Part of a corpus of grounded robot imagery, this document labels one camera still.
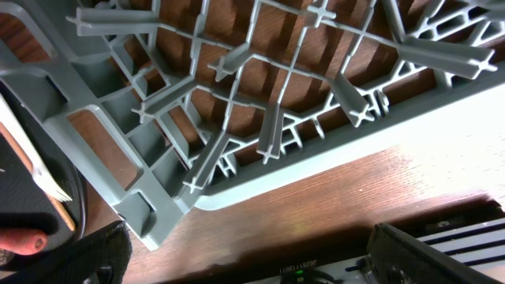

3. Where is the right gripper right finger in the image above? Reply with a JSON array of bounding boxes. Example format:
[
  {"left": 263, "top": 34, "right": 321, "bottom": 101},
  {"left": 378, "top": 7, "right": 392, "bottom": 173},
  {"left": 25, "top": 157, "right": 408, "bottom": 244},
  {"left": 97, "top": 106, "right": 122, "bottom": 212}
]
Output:
[{"left": 367, "top": 223, "right": 499, "bottom": 284}]

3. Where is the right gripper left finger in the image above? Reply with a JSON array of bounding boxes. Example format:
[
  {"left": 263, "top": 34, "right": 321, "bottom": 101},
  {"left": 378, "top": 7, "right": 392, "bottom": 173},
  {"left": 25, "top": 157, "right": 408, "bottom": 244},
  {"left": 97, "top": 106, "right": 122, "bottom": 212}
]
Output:
[{"left": 1, "top": 221, "right": 133, "bottom": 284}]

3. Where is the orange carrot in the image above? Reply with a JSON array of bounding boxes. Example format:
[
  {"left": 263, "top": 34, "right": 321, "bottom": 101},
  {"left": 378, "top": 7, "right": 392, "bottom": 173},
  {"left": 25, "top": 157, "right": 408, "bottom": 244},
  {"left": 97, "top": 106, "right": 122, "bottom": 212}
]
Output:
[{"left": 1, "top": 228, "right": 47, "bottom": 256}]

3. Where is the wooden chopstick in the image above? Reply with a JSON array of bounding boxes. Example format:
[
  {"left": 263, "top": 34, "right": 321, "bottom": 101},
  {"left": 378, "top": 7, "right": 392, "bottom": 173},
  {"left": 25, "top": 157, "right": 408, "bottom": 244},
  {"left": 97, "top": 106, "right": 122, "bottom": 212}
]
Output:
[{"left": 1, "top": 122, "right": 76, "bottom": 231}]

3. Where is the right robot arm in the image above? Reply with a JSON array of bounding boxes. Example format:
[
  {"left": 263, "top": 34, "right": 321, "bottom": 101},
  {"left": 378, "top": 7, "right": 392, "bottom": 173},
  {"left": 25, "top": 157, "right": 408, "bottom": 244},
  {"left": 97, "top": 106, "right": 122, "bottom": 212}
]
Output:
[{"left": 3, "top": 219, "right": 504, "bottom": 283}]

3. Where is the grey dishwasher rack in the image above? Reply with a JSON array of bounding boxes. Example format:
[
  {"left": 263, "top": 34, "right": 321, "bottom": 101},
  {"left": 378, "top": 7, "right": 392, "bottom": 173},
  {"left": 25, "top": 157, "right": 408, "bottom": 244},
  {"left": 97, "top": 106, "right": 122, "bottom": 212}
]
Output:
[{"left": 1, "top": 1, "right": 504, "bottom": 250}]

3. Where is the round black tray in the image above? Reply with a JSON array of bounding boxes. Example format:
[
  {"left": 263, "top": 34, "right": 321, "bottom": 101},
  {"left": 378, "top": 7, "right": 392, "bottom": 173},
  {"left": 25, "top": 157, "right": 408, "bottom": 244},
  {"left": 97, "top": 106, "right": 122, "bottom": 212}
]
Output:
[{"left": 0, "top": 84, "right": 88, "bottom": 273}]

